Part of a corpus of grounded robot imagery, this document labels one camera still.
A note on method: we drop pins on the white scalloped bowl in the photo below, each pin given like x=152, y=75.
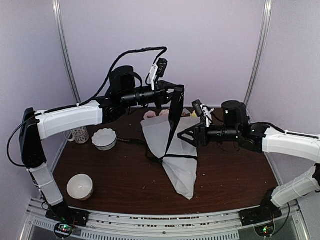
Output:
x=104, y=139

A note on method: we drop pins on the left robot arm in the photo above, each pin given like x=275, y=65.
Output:
x=39, y=125

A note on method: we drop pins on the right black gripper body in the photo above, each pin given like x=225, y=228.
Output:
x=229, y=134

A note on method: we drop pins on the plain white bowl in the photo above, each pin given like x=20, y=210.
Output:
x=80, y=187

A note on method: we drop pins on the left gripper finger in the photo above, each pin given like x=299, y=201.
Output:
x=175, y=98
x=165, y=87

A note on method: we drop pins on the right aluminium frame post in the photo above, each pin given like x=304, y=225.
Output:
x=263, y=35

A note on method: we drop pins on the yellow patterned cup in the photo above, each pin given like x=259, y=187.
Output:
x=78, y=135

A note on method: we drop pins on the yellow blossom stem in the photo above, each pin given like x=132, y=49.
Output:
x=194, y=114

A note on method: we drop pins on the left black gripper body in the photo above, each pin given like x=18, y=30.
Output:
x=133, y=98

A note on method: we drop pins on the translucent white wrapping paper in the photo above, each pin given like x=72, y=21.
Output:
x=179, y=160

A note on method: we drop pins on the aluminium frame post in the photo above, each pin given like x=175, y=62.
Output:
x=64, y=47
x=263, y=35

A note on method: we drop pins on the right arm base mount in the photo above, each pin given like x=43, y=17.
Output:
x=256, y=215

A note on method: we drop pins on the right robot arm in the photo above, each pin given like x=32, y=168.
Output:
x=259, y=137

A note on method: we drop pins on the left aluminium frame post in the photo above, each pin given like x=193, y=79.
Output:
x=64, y=47

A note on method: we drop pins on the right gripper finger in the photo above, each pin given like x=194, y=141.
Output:
x=189, y=140
x=190, y=132

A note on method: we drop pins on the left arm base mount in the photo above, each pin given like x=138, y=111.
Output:
x=71, y=216

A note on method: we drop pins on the aluminium front rail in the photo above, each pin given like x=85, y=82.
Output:
x=223, y=225

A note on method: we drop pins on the pink rose stem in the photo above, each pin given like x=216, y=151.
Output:
x=164, y=112

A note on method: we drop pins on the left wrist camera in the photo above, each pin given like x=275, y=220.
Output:
x=157, y=71

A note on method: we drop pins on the pink flower stem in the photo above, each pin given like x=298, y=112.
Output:
x=149, y=114

